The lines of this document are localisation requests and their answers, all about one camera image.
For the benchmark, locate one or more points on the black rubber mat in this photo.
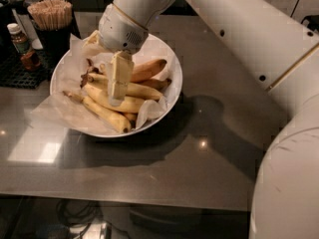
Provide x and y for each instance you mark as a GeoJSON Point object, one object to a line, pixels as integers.
{"type": "Point", "coordinates": [14, 75]}

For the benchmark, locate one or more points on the white bowl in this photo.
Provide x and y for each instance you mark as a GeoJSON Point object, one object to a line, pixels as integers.
{"type": "Point", "coordinates": [172, 70]}

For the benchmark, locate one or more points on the black cup of stirrers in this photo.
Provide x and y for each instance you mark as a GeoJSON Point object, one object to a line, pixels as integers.
{"type": "Point", "coordinates": [53, 19]}

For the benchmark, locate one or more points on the white shaker with dark lid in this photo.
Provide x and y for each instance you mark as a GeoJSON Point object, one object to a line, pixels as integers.
{"type": "Point", "coordinates": [24, 21]}

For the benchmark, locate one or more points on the small red-brown jar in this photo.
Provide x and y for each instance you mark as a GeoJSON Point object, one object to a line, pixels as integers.
{"type": "Point", "coordinates": [31, 61]}

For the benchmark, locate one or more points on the small brown sauce bottle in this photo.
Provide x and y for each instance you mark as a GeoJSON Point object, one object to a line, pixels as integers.
{"type": "Point", "coordinates": [19, 39]}

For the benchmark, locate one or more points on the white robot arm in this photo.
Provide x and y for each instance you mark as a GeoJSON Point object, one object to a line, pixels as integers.
{"type": "Point", "coordinates": [283, 56]}

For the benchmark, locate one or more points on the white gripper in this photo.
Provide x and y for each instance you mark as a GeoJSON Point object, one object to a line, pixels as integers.
{"type": "Point", "coordinates": [120, 32]}

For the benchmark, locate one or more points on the white paper liner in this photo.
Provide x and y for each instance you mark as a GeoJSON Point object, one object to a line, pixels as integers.
{"type": "Point", "coordinates": [60, 110]}

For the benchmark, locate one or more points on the orange banana top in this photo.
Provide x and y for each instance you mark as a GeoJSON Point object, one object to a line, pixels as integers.
{"type": "Point", "coordinates": [145, 71]}

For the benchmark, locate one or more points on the small banana right end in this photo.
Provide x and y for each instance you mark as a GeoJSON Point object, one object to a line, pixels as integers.
{"type": "Point", "coordinates": [156, 84]}

